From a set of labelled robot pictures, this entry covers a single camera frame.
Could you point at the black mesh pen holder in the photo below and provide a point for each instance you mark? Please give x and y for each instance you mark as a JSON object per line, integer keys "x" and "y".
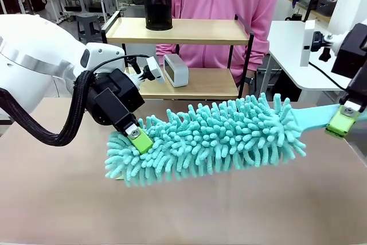
{"x": 157, "y": 9}

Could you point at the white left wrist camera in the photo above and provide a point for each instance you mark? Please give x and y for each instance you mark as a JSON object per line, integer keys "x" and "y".
{"x": 155, "y": 70}

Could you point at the grey plastic stool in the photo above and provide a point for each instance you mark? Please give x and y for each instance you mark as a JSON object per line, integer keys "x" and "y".
{"x": 87, "y": 25}

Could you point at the black frame wooden shelf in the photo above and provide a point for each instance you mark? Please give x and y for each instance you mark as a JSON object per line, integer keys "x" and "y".
{"x": 195, "y": 31}

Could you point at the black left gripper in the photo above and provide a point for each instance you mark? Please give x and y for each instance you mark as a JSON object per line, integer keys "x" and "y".
{"x": 117, "y": 95}

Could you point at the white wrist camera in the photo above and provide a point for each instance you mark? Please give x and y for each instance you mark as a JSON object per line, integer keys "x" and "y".
{"x": 155, "y": 70}
{"x": 307, "y": 44}

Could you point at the teal microfiber duster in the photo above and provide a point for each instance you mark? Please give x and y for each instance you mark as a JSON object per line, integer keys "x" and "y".
{"x": 215, "y": 136}

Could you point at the black storage crate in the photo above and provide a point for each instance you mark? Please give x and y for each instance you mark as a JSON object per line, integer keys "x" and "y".
{"x": 325, "y": 7}

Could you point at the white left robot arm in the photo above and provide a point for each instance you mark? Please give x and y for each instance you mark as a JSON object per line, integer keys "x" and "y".
{"x": 34, "y": 61}

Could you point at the white side table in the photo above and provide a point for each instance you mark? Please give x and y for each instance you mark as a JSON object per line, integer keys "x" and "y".
{"x": 286, "y": 52}

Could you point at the white digital clock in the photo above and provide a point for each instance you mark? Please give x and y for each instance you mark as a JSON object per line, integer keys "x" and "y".
{"x": 179, "y": 73}

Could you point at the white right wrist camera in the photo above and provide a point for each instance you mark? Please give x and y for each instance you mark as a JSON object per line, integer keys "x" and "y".
{"x": 307, "y": 44}

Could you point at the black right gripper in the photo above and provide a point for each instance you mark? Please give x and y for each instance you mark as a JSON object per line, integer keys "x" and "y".
{"x": 352, "y": 52}

